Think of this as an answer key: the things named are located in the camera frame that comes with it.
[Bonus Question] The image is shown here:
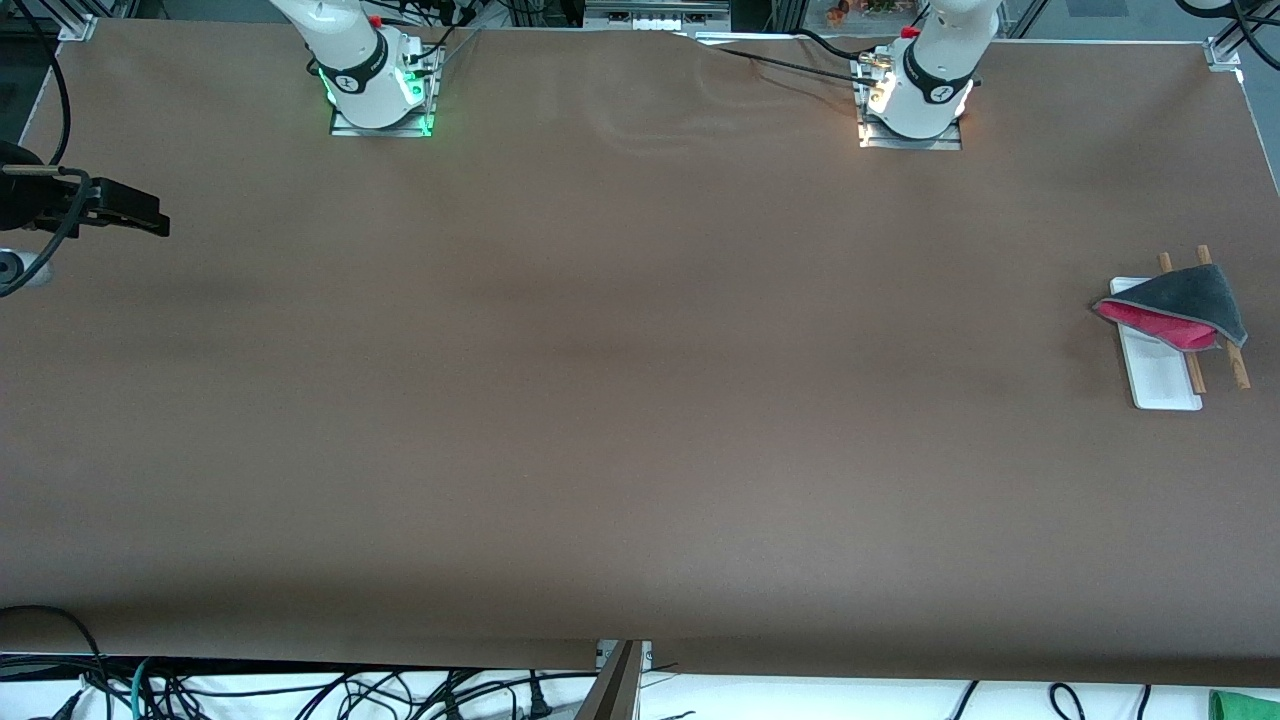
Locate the white rack base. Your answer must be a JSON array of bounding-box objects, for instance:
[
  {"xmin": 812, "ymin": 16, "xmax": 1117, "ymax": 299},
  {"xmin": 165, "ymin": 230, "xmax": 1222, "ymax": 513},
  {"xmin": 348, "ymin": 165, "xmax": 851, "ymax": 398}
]
[{"xmin": 1110, "ymin": 277, "xmax": 1203, "ymax": 411}]

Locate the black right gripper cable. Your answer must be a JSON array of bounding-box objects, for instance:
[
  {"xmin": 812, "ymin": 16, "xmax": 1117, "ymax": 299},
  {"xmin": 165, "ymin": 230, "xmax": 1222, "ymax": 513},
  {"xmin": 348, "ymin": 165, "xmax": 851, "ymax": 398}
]
[{"xmin": 0, "ymin": 0, "xmax": 97, "ymax": 299}]

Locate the orange small object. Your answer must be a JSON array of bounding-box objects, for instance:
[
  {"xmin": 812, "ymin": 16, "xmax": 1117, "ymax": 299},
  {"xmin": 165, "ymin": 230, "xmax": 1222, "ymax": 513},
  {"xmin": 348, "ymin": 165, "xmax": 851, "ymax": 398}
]
[{"xmin": 825, "ymin": 0, "xmax": 901, "ymax": 26}]

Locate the grey metal box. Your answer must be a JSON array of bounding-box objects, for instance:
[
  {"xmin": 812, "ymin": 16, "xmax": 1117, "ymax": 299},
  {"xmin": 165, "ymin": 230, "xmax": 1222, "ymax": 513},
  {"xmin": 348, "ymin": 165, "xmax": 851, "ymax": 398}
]
[{"xmin": 585, "ymin": 0, "xmax": 731, "ymax": 31}]

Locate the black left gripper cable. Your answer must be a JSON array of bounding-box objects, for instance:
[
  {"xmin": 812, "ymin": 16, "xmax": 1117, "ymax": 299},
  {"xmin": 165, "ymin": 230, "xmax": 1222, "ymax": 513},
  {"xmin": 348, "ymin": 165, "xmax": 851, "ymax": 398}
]
[{"xmin": 1175, "ymin": 0, "xmax": 1280, "ymax": 71}]

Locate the green cloth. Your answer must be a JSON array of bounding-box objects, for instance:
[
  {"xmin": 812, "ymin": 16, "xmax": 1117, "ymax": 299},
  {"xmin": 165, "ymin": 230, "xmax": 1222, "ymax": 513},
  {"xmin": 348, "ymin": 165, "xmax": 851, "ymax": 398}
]
[{"xmin": 1208, "ymin": 690, "xmax": 1280, "ymax": 720}]

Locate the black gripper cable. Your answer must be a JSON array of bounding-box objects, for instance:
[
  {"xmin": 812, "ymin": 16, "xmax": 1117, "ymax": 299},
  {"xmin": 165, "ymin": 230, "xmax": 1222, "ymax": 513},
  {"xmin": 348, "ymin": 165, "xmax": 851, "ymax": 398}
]
[
  {"xmin": 0, "ymin": 0, "xmax": 97, "ymax": 299},
  {"xmin": 1175, "ymin": 0, "xmax": 1280, "ymax": 71}
]

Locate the grey and red towel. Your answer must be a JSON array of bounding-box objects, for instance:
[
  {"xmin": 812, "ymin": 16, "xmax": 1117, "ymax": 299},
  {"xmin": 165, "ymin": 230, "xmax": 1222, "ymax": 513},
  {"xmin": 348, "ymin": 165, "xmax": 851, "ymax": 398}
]
[{"xmin": 1090, "ymin": 263, "xmax": 1249, "ymax": 353}]

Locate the black arm base cable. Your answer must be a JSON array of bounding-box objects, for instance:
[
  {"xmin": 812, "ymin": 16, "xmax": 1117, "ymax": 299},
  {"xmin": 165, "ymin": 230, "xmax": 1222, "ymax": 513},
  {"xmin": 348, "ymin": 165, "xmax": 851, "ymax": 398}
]
[{"xmin": 690, "ymin": 28, "xmax": 886, "ymax": 91}]

